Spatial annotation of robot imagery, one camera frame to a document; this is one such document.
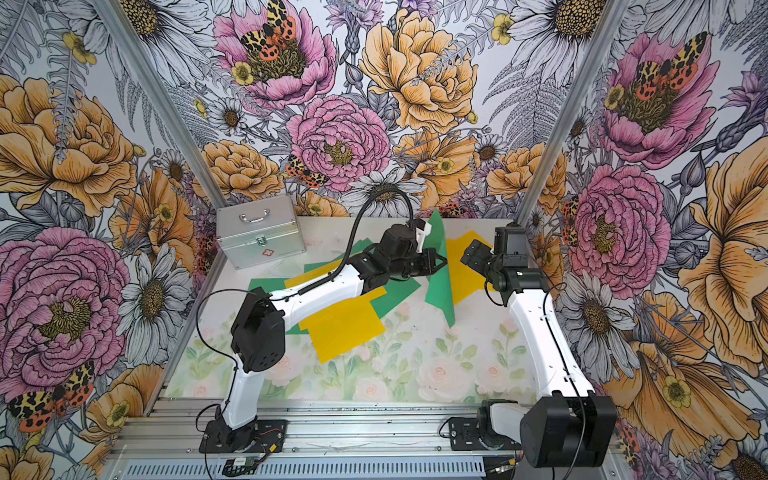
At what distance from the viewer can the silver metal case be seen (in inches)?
39.7

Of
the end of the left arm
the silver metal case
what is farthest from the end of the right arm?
the silver metal case

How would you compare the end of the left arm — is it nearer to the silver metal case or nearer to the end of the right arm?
the end of the right arm
